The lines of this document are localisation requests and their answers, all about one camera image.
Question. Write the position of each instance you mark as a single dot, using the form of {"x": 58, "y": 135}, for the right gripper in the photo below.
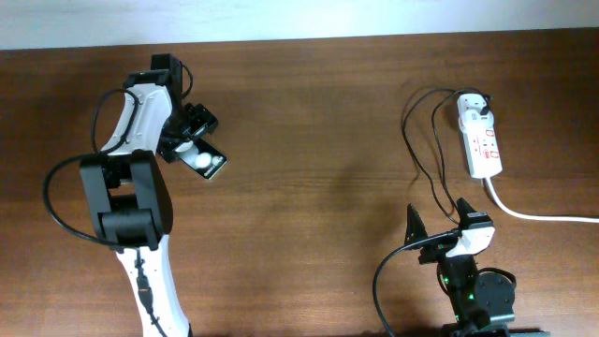
{"x": 416, "y": 228}

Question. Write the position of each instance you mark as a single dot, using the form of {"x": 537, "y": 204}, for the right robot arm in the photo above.
{"x": 482, "y": 299}

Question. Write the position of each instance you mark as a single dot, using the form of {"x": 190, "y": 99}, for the black smartphone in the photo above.
{"x": 202, "y": 158}

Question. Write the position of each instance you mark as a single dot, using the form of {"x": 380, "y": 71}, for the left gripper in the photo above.
{"x": 202, "y": 120}

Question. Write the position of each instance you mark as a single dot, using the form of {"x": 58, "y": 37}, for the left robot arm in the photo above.
{"x": 128, "y": 198}

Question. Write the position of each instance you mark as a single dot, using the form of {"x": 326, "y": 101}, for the white power strip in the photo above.
{"x": 482, "y": 153}

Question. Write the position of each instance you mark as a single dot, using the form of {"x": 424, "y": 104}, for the white USB charger plug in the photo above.
{"x": 474, "y": 113}

